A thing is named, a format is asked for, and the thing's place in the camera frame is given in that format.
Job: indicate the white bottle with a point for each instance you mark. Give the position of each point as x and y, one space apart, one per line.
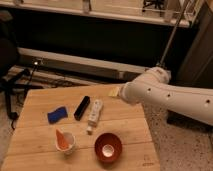
94 115

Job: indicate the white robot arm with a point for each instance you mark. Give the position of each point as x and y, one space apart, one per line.
153 86

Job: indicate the red ceramic bowl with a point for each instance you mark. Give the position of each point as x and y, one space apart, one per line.
108 148

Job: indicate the black rectangular block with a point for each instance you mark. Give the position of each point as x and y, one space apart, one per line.
81 108

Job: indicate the blue sponge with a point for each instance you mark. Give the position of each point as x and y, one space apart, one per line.
57 115

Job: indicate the metal pole stand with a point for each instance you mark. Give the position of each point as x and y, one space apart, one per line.
161 63

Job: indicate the white paper cup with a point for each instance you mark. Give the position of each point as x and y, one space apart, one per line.
71 140

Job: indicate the orange item in cup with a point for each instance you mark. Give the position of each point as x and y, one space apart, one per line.
62 142

